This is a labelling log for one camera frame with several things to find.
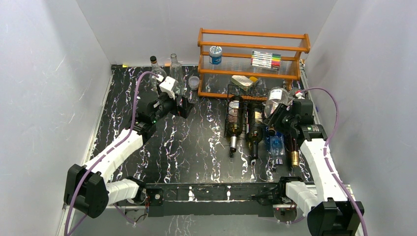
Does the square clear whisky bottle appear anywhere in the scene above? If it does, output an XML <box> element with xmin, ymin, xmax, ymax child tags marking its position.
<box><xmin>264</xmin><ymin>87</ymin><xmax>289</xmax><ymax>118</ymax></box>

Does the blue lidded jar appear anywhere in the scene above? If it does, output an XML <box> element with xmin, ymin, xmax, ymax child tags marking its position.
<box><xmin>209</xmin><ymin>46</ymin><xmax>223</xmax><ymax>65</ymax></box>

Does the round clear liquor bottle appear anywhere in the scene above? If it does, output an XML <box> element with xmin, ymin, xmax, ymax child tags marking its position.
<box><xmin>149</xmin><ymin>56</ymin><xmax>167</xmax><ymax>94</ymax></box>

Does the green wine bottle silver capsule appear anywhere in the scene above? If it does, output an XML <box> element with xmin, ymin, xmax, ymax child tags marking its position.
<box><xmin>226</xmin><ymin>95</ymin><xmax>243</xmax><ymax>155</ymax></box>

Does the small clear plastic cup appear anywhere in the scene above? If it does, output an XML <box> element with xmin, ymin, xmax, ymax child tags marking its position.
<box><xmin>188</xmin><ymin>76</ymin><xmax>200</xmax><ymax>90</ymax></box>

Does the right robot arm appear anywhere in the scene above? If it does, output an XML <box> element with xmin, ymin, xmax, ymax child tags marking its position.
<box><xmin>266</xmin><ymin>99</ymin><xmax>364</xmax><ymax>236</ymax></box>

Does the black wire wine rack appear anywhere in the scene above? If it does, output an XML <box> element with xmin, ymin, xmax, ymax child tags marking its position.
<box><xmin>224</xmin><ymin>84</ymin><xmax>270</xmax><ymax>139</ymax></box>

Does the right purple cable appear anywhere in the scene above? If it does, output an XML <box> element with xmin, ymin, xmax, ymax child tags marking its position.
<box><xmin>299</xmin><ymin>87</ymin><xmax>369</xmax><ymax>236</ymax></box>

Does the cream cardboard box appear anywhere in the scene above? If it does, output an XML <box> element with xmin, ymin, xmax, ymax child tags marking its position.
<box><xmin>231</xmin><ymin>75</ymin><xmax>254</xmax><ymax>89</ymax></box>

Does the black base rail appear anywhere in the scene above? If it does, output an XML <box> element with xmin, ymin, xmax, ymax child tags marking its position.
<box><xmin>65</xmin><ymin>182</ymin><xmax>354</xmax><ymax>218</ymax></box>

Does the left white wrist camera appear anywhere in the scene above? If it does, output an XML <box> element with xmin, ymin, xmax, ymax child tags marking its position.
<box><xmin>156</xmin><ymin>74</ymin><xmax>178</xmax><ymax>99</ymax></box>

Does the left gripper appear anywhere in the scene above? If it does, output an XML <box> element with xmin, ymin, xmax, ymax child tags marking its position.
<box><xmin>151</xmin><ymin>84</ymin><xmax>195</xmax><ymax>123</ymax></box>

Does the orange wooden shelf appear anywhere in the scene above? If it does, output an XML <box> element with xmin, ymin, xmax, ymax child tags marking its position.
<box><xmin>197</xmin><ymin>28</ymin><xmax>311</xmax><ymax>98</ymax></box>

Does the dark green wine bottle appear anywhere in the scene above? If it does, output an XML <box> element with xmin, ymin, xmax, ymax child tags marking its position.
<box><xmin>246</xmin><ymin>101</ymin><xmax>263</xmax><ymax>160</ymax></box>

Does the tall clear glass bottle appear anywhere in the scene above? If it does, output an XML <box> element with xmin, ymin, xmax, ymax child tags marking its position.
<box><xmin>170</xmin><ymin>53</ymin><xmax>185</xmax><ymax>95</ymax></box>

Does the blue glass bottle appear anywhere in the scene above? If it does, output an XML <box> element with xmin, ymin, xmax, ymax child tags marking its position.
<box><xmin>269</xmin><ymin>133</ymin><xmax>285</xmax><ymax>167</ymax></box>

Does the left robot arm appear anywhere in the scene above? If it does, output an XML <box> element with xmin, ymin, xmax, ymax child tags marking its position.
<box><xmin>63</xmin><ymin>92</ymin><xmax>194</xmax><ymax>218</ymax></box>

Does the pack of coloured markers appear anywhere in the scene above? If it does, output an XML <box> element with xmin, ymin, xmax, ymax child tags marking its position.
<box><xmin>251</xmin><ymin>50</ymin><xmax>281</xmax><ymax>70</ymax></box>

